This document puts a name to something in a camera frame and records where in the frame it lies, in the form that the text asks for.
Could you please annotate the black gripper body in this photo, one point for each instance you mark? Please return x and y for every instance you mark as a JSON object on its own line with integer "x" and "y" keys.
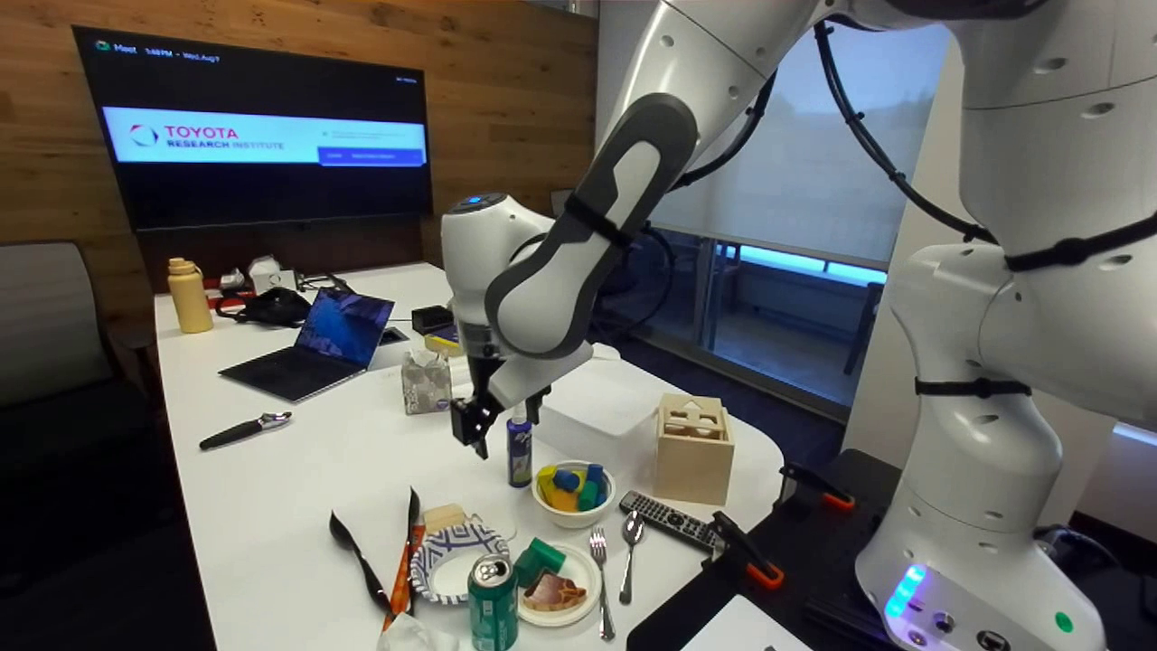
{"x": 485, "y": 384}

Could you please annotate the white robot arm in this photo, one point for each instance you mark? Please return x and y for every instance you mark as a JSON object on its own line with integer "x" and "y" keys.
{"x": 1024, "y": 363}

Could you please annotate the black remote control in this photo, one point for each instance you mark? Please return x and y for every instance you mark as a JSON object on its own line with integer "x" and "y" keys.
{"x": 672, "y": 522}

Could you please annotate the blue bottle with white cap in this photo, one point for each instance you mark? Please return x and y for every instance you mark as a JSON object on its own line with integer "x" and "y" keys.
{"x": 520, "y": 457}

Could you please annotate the small black box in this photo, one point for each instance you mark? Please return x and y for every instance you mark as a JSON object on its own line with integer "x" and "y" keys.
{"x": 428, "y": 320}

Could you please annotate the orange round block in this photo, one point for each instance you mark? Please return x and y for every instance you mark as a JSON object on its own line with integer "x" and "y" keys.
{"x": 556, "y": 493}

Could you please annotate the blue cylinder block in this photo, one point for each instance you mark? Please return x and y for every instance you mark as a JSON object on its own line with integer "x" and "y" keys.
{"x": 564, "y": 480}

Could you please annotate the beige square pad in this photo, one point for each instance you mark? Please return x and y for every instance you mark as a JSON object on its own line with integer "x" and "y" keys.
{"x": 443, "y": 514}

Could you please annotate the long green cylinder block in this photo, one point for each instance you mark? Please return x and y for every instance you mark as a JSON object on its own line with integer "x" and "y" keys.
{"x": 596, "y": 486}

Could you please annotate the white bowl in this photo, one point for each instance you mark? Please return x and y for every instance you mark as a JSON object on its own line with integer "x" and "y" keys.
{"x": 574, "y": 519}

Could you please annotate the green cube block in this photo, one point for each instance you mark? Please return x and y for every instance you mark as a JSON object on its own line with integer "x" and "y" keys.
{"x": 540, "y": 563}

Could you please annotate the blue patterned paper plate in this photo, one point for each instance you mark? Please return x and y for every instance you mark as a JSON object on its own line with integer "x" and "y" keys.
{"x": 453, "y": 574}

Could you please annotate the black laptop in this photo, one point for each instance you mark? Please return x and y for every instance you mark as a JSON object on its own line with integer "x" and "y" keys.
{"x": 337, "y": 332}

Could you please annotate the orange and black tongs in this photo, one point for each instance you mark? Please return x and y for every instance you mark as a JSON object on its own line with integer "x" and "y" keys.
{"x": 402, "y": 574}

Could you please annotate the brown toy steak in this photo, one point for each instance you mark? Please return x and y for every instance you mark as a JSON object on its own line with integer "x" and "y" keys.
{"x": 556, "y": 591}

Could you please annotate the silver spoon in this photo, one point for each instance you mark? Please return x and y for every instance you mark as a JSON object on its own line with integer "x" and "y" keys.
{"x": 629, "y": 526}

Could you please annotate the black spatula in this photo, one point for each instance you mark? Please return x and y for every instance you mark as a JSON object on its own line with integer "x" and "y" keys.
{"x": 356, "y": 554}

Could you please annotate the small white plate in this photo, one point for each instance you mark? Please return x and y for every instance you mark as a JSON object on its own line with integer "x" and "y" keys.
{"x": 587, "y": 581}

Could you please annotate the green soda can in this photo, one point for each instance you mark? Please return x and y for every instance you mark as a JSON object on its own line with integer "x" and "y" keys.
{"x": 493, "y": 617}

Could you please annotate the wooden shape sorter box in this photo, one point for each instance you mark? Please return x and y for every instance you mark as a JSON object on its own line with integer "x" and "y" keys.
{"x": 691, "y": 463}

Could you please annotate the black bag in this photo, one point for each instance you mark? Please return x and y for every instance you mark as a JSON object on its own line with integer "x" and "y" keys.
{"x": 275, "y": 309}

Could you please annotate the black pen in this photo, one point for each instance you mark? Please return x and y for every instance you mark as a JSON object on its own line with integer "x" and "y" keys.
{"x": 235, "y": 431}

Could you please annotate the white box object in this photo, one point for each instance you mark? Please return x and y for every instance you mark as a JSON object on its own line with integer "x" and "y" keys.
{"x": 271, "y": 276}

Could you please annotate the black clamp orange grip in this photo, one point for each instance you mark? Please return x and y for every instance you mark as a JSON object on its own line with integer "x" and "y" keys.
{"x": 819, "y": 486}
{"x": 743, "y": 548}

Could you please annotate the tan plastic bottle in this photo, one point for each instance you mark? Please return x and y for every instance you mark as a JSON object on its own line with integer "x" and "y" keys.
{"x": 191, "y": 303}

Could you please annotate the white base board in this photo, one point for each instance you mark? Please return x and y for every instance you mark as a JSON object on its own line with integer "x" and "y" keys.
{"x": 743, "y": 631}

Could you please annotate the black mounting board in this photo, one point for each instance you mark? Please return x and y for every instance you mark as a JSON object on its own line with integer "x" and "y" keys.
{"x": 819, "y": 567}

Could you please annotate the window with white blind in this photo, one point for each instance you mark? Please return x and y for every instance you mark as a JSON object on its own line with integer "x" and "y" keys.
{"x": 781, "y": 181}

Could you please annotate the grey back office chair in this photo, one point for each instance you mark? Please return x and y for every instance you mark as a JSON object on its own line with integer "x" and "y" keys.
{"x": 49, "y": 320}

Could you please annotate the wall mounted tv screen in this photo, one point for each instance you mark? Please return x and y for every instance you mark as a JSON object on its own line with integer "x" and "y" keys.
{"x": 239, "y": 181}

